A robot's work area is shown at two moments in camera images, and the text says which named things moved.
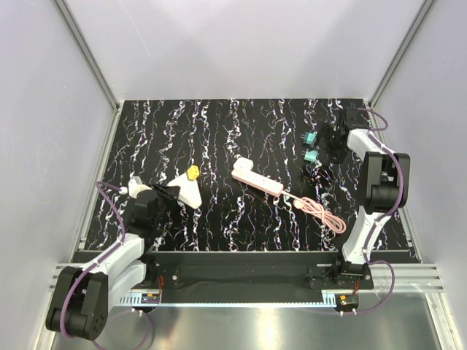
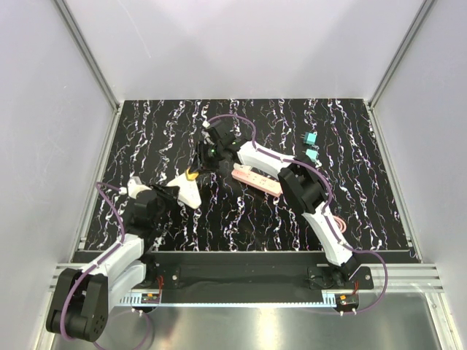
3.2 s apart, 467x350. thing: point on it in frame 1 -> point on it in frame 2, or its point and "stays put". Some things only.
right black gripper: [325, 132] -> [200, 161]
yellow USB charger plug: [193, 172] stays put
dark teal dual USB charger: [309, 137] stays put
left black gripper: [169, 195] stays put
